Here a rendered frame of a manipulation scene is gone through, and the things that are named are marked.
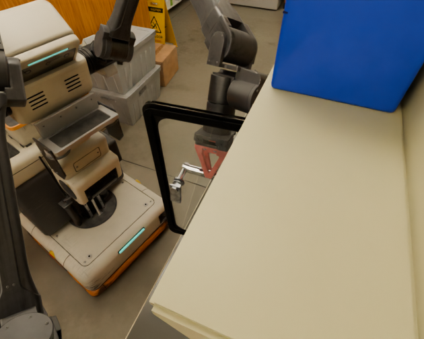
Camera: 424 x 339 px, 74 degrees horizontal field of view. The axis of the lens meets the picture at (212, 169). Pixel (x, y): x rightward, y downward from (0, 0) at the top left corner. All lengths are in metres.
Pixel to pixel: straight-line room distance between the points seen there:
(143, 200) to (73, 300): 0.67
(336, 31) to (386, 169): 0.10
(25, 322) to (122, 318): 1.36
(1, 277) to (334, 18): 0.46
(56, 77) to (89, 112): 0.16
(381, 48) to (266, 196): 0.13
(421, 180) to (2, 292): 0.46
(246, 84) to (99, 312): 1.55
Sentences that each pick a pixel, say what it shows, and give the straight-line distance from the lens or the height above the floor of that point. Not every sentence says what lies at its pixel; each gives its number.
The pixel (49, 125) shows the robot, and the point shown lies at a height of 1.08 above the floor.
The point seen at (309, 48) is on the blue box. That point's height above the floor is 1.55.
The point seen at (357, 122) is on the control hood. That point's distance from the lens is 0.24.
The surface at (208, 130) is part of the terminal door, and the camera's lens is 0.44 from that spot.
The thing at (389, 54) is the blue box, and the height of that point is 1.55.
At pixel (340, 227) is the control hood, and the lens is 0.17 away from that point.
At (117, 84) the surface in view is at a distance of 2.47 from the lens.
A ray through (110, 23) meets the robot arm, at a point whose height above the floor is 1.32.
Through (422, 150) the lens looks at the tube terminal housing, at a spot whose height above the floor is 1.53.
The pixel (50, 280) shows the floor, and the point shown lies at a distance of 1.99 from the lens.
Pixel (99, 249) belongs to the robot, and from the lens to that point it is 1.63.
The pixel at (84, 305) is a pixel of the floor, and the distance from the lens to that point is 1.85.
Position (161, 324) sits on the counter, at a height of 0.94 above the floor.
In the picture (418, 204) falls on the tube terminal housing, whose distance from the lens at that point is 0.19.
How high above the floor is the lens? 1.64
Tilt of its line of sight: 48 degrees down
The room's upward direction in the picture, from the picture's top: straight up
